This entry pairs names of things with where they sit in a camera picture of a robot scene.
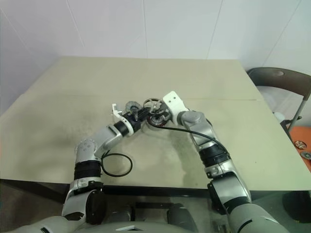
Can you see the grey motor stator base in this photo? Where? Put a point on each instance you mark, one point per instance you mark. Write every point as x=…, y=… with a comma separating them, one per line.
x=158, y=123

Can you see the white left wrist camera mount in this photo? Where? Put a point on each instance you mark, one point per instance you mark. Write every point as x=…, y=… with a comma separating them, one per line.
x=121, y=118

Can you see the orange tray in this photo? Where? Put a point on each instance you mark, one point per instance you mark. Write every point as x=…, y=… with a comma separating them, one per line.
x=301, y=133

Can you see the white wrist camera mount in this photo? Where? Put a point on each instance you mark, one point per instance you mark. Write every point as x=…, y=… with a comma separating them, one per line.
x=121, y=118
x=173, y=102

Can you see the black table frame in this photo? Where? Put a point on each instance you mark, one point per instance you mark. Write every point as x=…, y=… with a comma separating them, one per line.
x=155, y=191

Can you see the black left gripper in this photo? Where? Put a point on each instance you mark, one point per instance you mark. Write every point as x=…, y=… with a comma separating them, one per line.
x=133, y=120

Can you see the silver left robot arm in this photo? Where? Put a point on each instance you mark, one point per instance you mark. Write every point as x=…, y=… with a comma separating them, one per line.
x=107, y=138

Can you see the black folding chair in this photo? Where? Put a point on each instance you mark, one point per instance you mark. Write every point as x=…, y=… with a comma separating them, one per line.
x=274, y=77

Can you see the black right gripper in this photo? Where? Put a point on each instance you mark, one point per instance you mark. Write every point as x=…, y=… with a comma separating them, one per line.
x=167, y=112

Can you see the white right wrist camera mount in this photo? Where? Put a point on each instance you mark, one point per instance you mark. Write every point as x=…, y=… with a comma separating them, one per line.
x=173, y=102

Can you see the round silver rotor disc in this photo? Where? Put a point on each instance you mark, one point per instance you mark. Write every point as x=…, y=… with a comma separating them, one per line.
x=153, y=104

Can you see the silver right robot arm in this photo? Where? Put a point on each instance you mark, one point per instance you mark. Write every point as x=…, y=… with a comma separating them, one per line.
x=194, y=117

